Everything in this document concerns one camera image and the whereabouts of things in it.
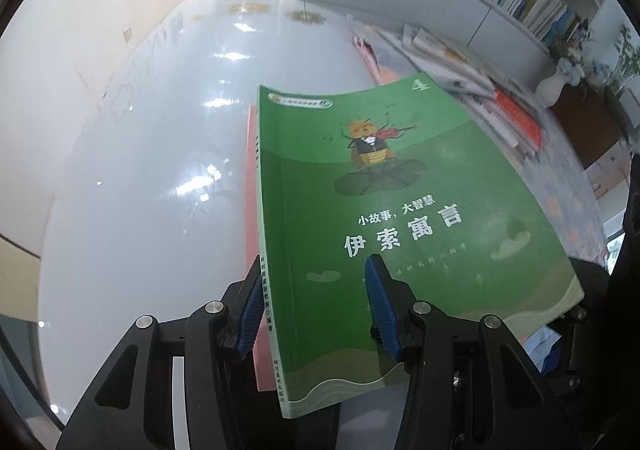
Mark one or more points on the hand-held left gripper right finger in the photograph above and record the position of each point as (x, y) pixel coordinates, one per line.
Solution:
(382, 310)

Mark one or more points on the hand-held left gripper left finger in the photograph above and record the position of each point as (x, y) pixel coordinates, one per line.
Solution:
(248, 320)

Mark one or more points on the dark green book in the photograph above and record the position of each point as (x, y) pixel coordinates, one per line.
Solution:
(400, 180)

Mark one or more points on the patterned tablecloth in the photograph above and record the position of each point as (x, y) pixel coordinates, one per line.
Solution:
(560, 190)

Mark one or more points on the red book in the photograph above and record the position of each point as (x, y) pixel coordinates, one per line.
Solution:
(520, 118)

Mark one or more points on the thin pink book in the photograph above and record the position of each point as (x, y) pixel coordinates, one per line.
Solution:
(382, 70)

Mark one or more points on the white vase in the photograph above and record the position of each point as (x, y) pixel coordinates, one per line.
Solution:
(550, 90)

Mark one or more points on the brown wooden cabinet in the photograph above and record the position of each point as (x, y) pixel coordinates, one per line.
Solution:
(590, 125)

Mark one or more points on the green potted plant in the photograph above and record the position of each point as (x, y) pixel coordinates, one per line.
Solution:
(625, 60)

